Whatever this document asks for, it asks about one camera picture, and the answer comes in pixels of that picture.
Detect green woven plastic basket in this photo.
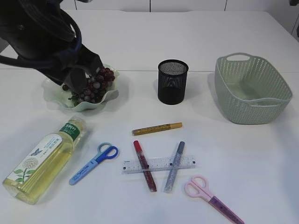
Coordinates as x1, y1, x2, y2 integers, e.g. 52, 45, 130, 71
214, 53, 293, 125

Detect silver glitter marker pen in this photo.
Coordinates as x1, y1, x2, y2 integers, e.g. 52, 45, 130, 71
164, 141, 185, 193

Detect gold glitter marker pen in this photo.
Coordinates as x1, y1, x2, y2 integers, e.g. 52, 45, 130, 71
132, 122, 183, 136

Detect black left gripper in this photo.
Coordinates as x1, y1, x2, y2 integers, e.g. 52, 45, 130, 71
36, 45, 103, 94

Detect green wavy glass plate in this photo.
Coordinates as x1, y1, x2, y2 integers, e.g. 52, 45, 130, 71
42, 64, 119, 112

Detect clear plastic ruler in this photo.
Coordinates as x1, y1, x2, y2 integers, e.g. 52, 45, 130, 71
121, 155, 198, 174

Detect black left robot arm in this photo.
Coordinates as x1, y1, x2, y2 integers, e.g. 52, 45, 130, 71
0, 0, 103, 93

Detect pink capped scissors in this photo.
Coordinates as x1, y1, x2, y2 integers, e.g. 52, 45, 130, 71
184, 175, 244, 224

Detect blue capped scissors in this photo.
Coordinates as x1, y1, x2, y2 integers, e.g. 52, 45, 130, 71
69, 142, 119, 186

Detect black mesh pen holder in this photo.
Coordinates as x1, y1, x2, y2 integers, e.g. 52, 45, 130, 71
157, 59, 189, 105

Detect purple artificial grape bunch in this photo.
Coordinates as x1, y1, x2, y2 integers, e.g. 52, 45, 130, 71
67, 66, 115, 106

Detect yellow tea bottle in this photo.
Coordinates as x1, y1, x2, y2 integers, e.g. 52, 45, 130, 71
3, 116, 86, 205

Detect red glitter marker pen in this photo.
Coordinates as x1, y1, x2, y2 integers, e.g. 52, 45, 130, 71
133, 140, 157, 192

